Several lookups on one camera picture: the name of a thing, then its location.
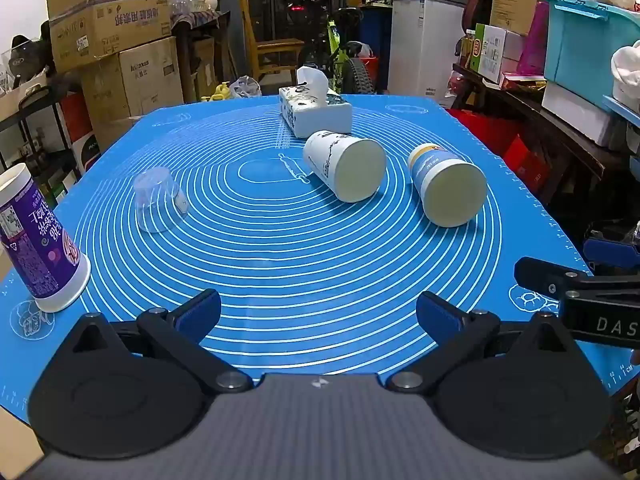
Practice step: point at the white cup with line drawing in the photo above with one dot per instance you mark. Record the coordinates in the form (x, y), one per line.
(350, 170)

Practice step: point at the black helmet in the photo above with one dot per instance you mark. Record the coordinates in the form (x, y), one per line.
(30, 55)

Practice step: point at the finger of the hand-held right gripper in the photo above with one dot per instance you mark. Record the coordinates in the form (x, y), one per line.
(610, 254)
(542, 275)

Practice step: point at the large brown cardboard box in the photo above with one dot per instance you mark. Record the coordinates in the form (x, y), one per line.
(140, 90)

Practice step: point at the green and black bicycle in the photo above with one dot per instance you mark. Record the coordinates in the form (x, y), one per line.
(335, 45)

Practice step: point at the white foam box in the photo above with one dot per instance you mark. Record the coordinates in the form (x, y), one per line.
(575, 110)

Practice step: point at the teal plastic storage bin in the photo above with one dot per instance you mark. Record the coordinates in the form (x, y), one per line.
(580, 45)

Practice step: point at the black metal shelf rack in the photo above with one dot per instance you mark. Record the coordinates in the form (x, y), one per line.
(37, 125)

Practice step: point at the clear plastic bag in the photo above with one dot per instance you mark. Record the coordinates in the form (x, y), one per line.
(245, 87)

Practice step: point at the red shopping bags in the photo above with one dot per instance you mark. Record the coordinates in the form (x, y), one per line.
(500, 135)

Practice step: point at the dark wooden side table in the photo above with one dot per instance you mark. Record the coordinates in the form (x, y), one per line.
(560, 145)

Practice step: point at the yellow plastic toy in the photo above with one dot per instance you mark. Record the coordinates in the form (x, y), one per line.
(222, 91)

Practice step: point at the white cup with blue label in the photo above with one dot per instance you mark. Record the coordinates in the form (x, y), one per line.
(450, 190)

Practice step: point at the green and white carton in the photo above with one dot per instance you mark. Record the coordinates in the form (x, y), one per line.
(492, 52)

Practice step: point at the white printed tissue box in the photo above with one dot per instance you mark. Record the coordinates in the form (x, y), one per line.
(320, 115)

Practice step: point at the white cloth bundle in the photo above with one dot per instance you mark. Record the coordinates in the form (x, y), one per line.
(627, 75)

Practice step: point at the drink bottles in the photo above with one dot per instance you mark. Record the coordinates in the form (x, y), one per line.
(467, 50)

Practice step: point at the blue silicone baking mat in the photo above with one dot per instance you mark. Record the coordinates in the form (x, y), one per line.
(300, 260)

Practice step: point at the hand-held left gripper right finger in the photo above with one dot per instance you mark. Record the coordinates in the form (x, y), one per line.
(440, 316)

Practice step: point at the wooden chair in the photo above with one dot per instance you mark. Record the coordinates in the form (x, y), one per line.
(272, 50)

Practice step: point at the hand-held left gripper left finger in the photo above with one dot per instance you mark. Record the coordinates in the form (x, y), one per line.
(197, 312)

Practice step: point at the white chest freezer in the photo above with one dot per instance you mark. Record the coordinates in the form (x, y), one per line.
(425, 45)

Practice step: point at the open cardboard box red print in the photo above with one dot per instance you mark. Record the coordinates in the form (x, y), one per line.
(110, 25)

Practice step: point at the clear plastic cup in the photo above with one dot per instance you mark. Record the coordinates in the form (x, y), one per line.
(155, 200)

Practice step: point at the purple printed paper cup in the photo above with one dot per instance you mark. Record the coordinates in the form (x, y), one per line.
(35, 245)

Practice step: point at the pink bag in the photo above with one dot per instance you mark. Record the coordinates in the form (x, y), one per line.
(534, 45)

